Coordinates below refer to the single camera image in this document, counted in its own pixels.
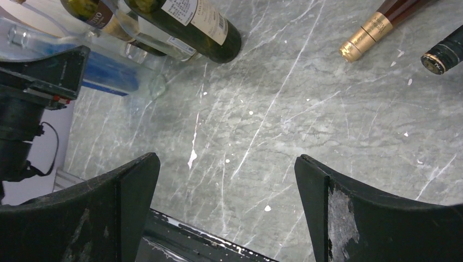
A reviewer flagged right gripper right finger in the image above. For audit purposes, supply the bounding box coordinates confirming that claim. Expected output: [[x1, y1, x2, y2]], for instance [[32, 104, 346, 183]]
[[294, 154, 462, 261]]

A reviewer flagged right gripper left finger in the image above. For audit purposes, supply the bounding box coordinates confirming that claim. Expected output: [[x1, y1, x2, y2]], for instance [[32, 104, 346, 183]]
[[1, 153, 161, 261]]

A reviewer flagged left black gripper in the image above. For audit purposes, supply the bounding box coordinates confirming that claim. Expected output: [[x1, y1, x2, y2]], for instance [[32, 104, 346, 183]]
[[1, 45, 90, 110]]

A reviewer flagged clear blue label bottle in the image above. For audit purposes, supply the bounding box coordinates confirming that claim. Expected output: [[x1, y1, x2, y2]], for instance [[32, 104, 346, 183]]
[[1, 17, 167, 100]]

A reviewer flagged dark primitivo wine bottle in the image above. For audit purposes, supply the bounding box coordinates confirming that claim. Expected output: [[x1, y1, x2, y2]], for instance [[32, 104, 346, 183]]
[[61, 0, 166, 56]]

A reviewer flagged dark green wine bottle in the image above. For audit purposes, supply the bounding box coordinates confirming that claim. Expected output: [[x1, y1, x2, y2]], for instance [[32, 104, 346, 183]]
[[125, 0, 242, 64]]

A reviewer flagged dark bottle black cap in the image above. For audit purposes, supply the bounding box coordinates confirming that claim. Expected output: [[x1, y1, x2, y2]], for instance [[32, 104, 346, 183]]
[[420, 26, 462, 75]]

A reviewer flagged slim amber gold-capped bottle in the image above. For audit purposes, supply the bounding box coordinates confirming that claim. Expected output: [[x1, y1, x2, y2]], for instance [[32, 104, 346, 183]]
[[339, 0, 432, 62]]

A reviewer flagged clear bottle black cap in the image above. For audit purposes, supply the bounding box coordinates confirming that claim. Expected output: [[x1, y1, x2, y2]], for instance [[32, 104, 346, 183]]
[[103, 1, 199, 62]]

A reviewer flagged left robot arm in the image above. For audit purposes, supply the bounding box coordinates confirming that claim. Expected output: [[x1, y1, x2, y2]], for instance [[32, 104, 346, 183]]
[[1, 45, 91, 182]]

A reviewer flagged cream cylindrical appliance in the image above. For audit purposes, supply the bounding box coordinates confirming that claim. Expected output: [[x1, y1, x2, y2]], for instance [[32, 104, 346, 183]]
[[1, 1, 67, 37]]

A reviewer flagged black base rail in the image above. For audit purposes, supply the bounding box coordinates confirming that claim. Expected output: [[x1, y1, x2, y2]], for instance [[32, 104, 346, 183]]
[[135, 209, 274, 262]]

